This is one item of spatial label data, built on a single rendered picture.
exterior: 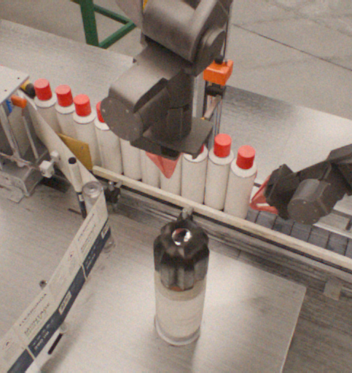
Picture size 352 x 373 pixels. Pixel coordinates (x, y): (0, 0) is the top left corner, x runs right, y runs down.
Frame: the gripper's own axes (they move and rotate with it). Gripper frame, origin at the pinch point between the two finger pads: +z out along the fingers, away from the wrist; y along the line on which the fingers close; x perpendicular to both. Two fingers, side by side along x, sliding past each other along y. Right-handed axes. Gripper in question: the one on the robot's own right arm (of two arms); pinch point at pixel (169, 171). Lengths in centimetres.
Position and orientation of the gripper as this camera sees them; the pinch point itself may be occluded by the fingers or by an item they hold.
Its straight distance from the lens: 69.1
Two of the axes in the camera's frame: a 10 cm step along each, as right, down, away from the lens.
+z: -0.2, 6.5, 7.6
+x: 4.2, -6.8, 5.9
